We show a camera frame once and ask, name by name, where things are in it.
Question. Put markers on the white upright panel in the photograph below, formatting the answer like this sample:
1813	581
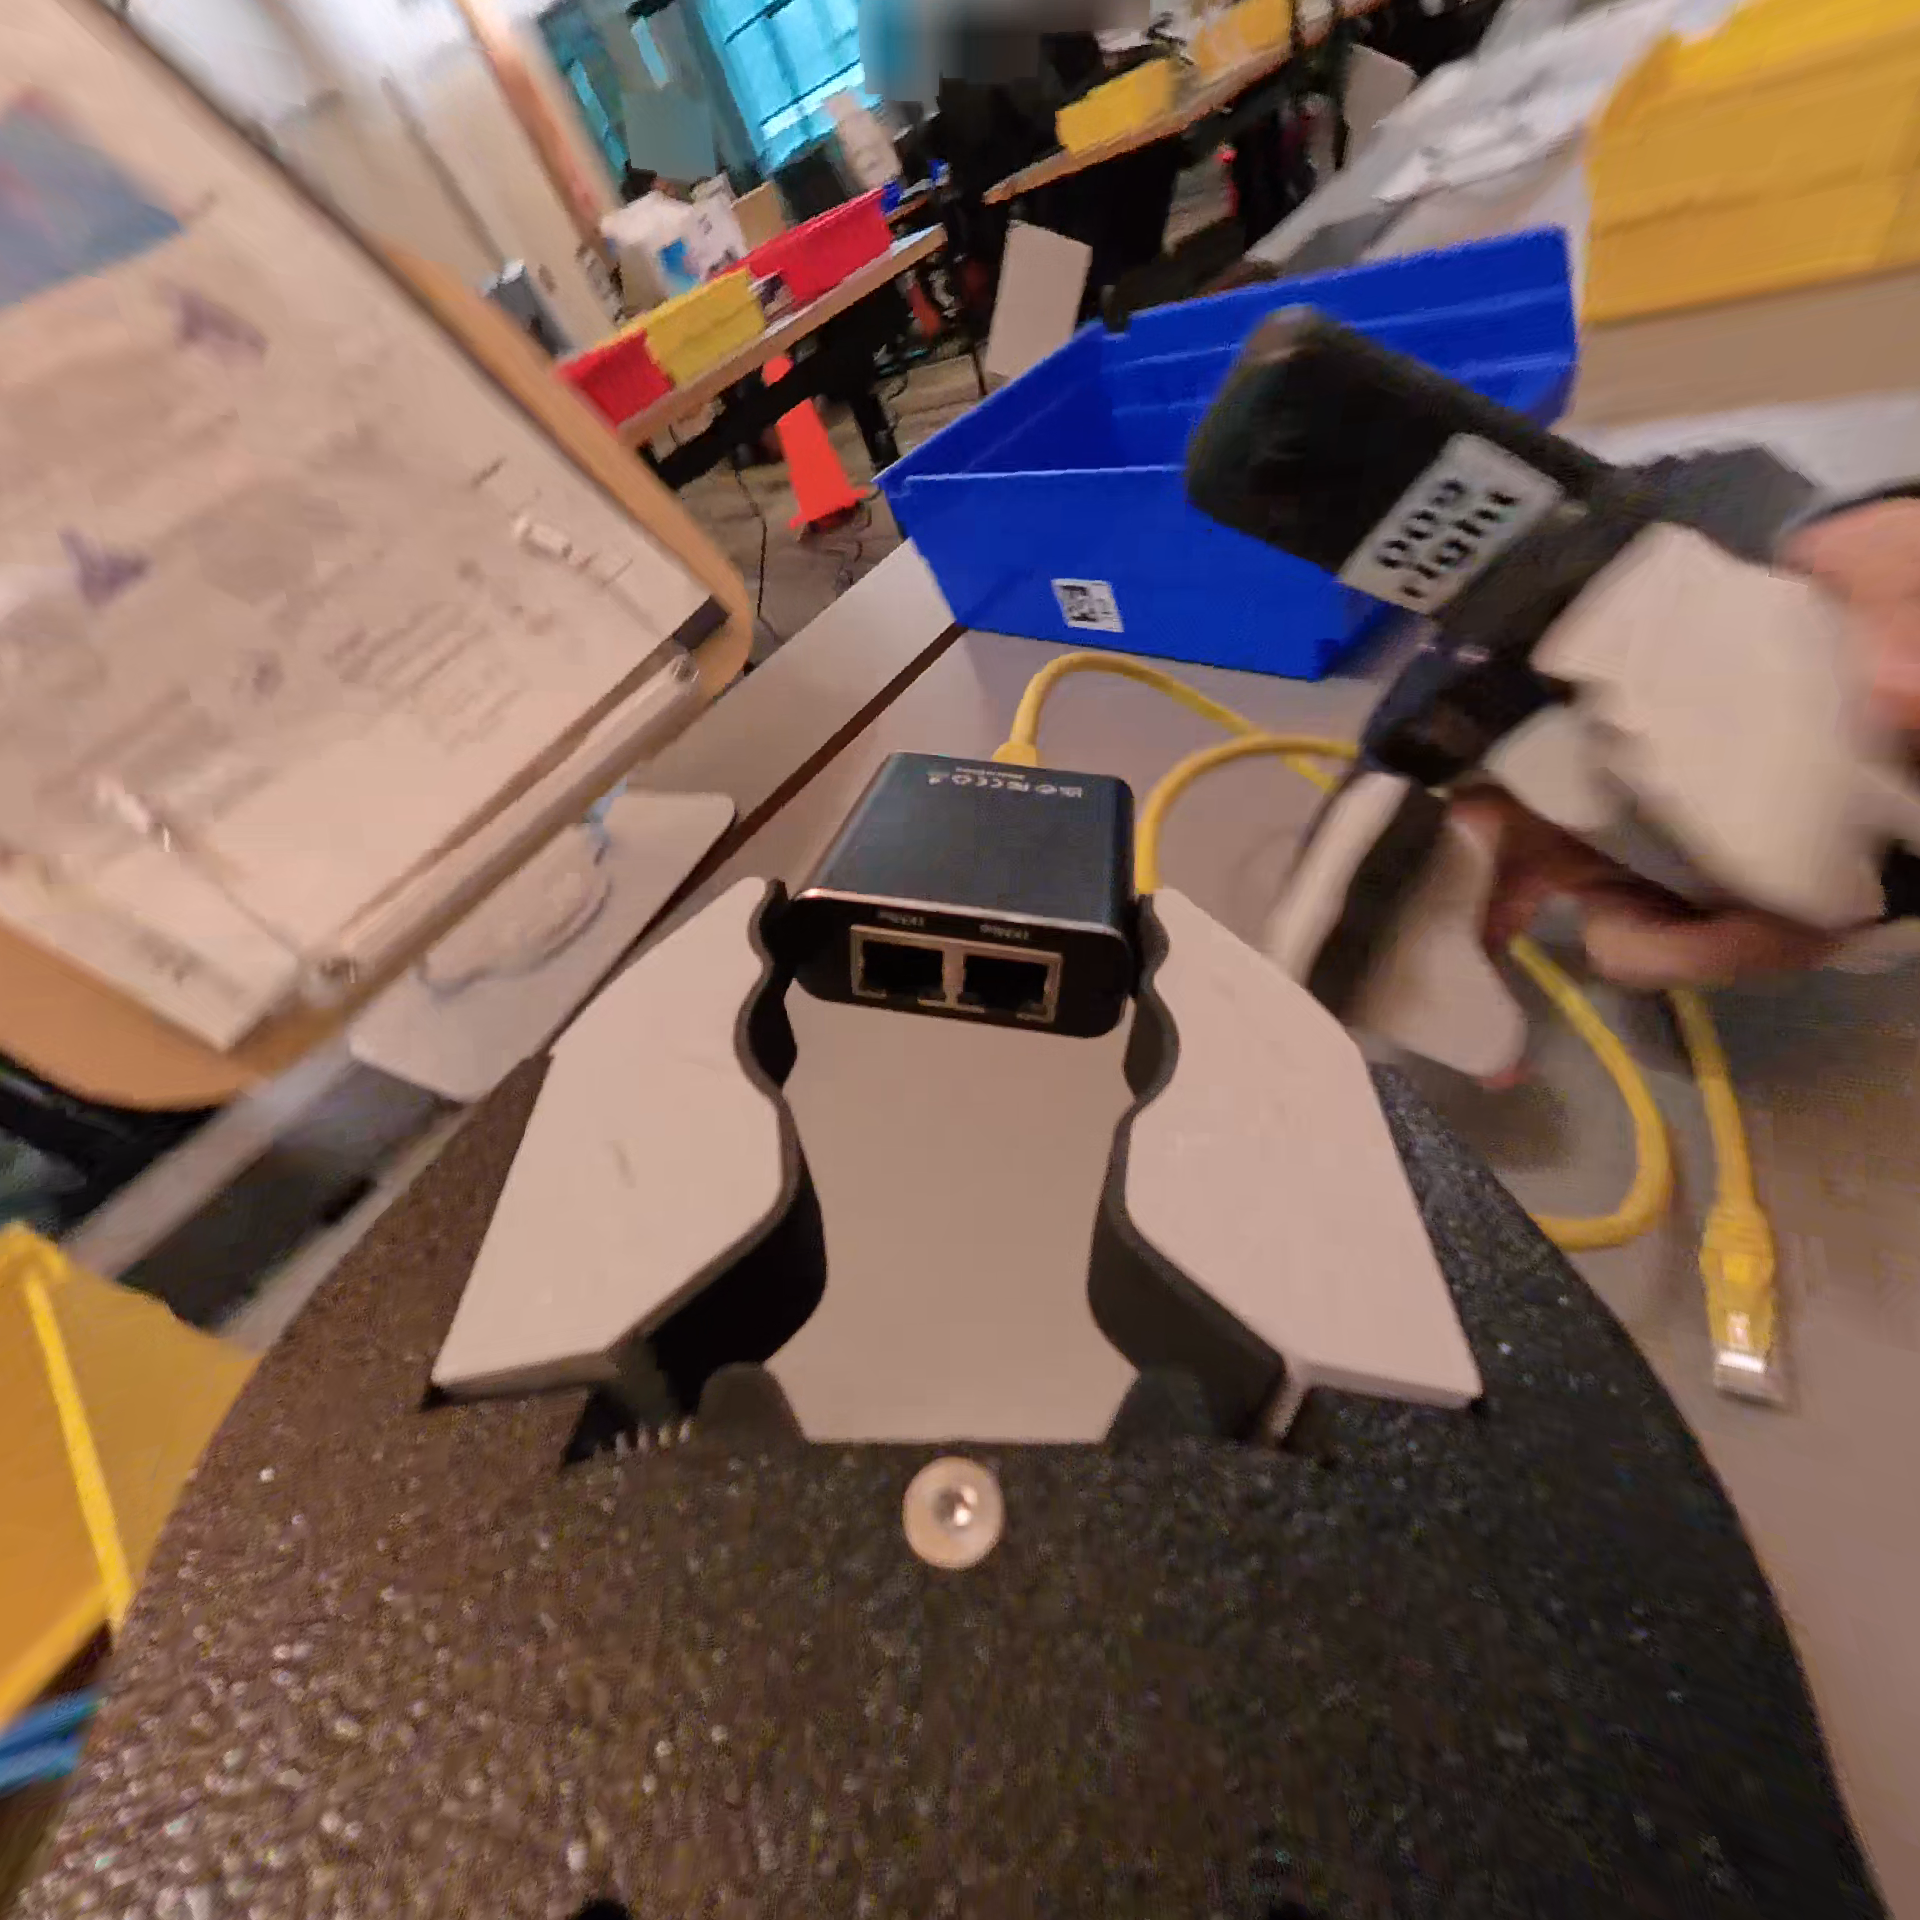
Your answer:
1037	301

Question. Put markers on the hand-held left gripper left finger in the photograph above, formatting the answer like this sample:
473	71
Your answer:
628	1141

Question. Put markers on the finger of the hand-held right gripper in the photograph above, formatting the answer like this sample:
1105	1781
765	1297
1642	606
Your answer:
1328	886
1447	997

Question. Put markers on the small red bin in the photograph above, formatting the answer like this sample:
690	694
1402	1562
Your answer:
616	378

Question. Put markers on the stack of yellow bins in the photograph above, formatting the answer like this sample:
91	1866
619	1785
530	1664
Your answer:
1755	165

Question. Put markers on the wooden work table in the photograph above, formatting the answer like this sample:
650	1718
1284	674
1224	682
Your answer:
1171	129
809	317

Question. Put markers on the orange traffic cone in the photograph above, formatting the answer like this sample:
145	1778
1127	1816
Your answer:
809	464

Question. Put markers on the paper sign holder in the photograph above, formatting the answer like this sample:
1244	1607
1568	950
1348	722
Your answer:
300	569

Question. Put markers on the small yellow bin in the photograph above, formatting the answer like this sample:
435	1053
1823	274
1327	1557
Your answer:
1244	37
1117	105
705	327

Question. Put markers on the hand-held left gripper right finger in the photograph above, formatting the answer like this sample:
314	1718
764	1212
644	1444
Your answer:
1290	1184

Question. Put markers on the long red bin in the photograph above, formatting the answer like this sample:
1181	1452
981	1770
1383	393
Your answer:
825	248

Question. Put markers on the person's right hand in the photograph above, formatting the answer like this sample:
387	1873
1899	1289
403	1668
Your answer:
1680	950

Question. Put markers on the white papers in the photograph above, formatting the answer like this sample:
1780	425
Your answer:
1499	105

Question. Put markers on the blue plastic bin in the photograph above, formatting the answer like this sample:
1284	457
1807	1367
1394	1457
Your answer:
1140	540

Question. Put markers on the black network splitter box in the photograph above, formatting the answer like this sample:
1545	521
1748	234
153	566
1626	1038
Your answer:
973	840

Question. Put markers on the yellow plastic bin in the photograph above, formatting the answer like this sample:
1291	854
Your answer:
105	1424

